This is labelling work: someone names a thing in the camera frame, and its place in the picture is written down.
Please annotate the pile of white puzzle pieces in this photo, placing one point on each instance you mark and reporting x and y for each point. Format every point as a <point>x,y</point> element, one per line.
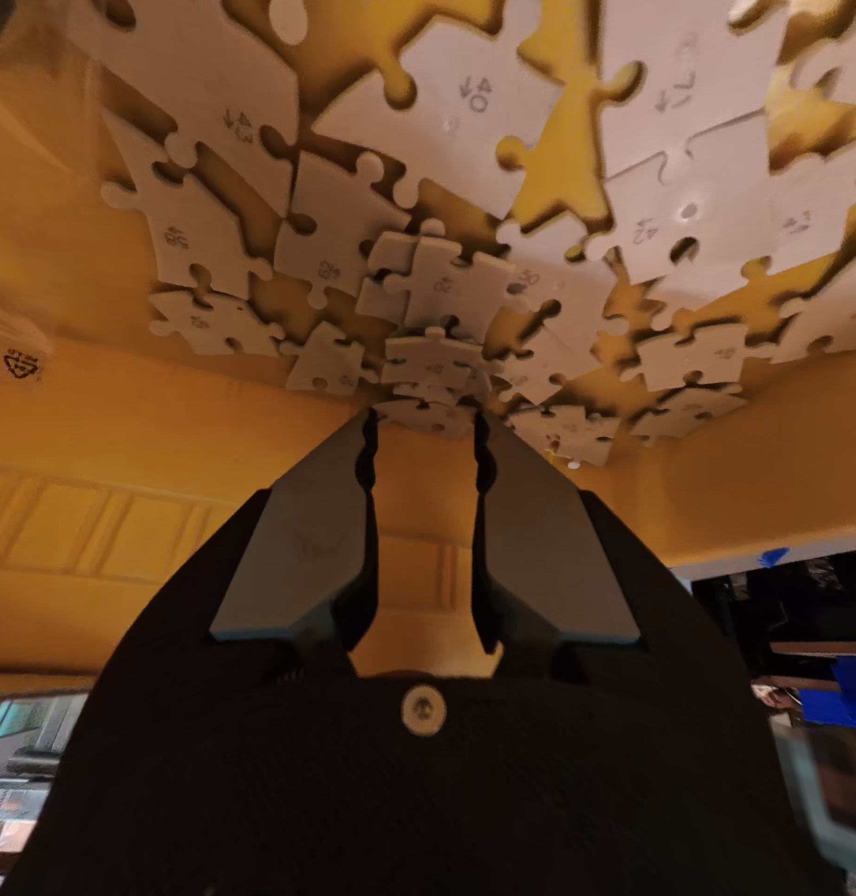
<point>470,280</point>

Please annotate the yellow plastic tray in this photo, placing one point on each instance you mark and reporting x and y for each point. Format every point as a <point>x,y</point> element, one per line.
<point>120,448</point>

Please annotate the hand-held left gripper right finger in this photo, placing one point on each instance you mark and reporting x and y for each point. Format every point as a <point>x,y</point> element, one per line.
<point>557,560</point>

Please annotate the clear plastic bag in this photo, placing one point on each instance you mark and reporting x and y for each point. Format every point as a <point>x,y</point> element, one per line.
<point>11,336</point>

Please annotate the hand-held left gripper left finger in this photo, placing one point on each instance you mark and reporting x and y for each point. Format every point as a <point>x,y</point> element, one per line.
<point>295,553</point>

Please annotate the blue plastic object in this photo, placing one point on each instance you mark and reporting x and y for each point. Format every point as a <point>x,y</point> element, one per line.
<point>844,689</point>

